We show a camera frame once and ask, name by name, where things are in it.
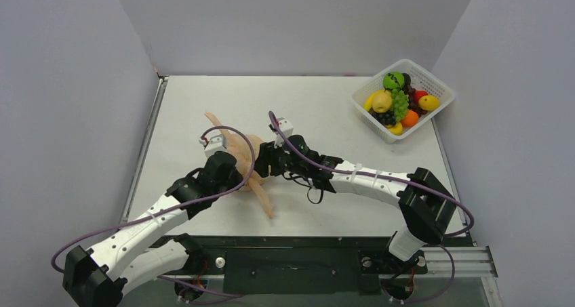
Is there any orange translucent plastic bag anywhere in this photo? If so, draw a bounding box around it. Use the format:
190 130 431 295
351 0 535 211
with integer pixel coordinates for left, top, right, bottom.
220 129 274 219

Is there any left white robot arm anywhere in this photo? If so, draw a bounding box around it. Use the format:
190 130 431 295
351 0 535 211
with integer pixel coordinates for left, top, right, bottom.
61 151 245 306

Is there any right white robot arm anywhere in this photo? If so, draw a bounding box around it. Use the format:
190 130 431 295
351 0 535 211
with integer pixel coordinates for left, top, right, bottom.
254 135 457 271

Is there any orange fake orange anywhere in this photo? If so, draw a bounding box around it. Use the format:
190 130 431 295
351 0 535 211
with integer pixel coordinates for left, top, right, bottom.
400 110 419 128

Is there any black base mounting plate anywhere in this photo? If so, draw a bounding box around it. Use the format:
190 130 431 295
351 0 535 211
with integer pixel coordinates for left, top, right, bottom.
151 235 431 295

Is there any yellow banana in basket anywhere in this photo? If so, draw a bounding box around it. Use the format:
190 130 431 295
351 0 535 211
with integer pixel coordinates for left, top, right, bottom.
363 89 385 112

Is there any dark blue grape bunch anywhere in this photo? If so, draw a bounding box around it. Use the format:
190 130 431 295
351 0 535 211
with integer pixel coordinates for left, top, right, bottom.
370 110 397 127

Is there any yellow pear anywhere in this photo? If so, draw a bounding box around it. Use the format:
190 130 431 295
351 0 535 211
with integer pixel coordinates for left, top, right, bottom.
372 91 393 113

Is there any small yellow fruit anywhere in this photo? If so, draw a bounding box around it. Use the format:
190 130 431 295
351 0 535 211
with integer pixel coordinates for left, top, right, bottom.
386 122 403 136

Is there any green grape bunch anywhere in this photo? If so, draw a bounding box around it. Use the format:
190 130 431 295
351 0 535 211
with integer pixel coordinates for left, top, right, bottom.
391 89 409 122

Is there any green ball with black line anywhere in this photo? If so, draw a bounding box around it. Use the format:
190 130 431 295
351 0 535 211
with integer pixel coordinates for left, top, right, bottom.
382 71 405 90

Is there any dark red grape bunch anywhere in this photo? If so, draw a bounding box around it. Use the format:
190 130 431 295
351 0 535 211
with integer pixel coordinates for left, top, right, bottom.
402 73 427 117

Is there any small red fruit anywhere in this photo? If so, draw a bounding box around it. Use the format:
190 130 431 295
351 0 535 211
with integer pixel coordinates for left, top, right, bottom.
413 90 428 103

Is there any yellow lemon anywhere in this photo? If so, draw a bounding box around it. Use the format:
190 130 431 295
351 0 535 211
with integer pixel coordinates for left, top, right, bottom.
418 95 441 111

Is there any white plastic basket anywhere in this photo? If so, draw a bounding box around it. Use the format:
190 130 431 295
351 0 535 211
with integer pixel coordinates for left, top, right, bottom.
351 59 456 143

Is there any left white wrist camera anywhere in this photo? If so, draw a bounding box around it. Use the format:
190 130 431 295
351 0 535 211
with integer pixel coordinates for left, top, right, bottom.
199 134 227 158

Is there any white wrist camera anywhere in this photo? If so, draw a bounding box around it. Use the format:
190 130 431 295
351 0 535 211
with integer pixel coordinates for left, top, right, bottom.
269 118 294 148
199 134 227 158

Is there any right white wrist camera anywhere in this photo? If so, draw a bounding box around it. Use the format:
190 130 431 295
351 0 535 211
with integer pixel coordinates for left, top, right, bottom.
269 118 294 148

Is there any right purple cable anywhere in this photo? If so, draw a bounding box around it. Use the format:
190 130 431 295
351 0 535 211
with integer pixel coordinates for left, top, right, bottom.
268 110 475 305

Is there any aluminium rail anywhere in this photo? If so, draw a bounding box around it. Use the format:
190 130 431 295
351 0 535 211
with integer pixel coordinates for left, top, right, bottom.
422 246 498 278

